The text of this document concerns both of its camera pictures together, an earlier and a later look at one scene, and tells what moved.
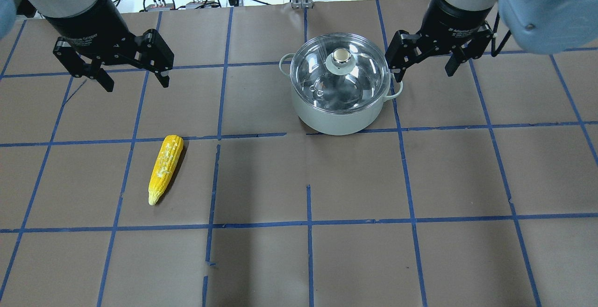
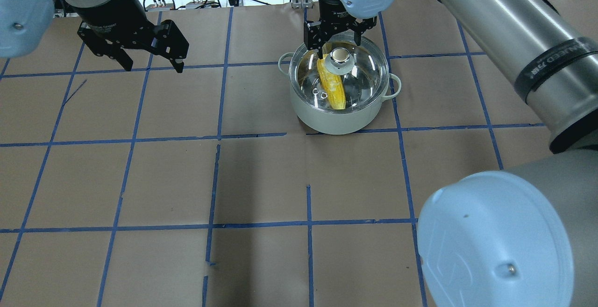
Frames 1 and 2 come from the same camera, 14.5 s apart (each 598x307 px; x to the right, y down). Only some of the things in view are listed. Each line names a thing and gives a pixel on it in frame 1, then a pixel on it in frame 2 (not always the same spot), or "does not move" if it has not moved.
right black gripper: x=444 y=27 -> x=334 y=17
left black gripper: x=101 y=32 -> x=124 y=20
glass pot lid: x=340 y=73 does not move
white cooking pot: x=340 y=82 does not move
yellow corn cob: x=168 y=159 -> x=334 y=85
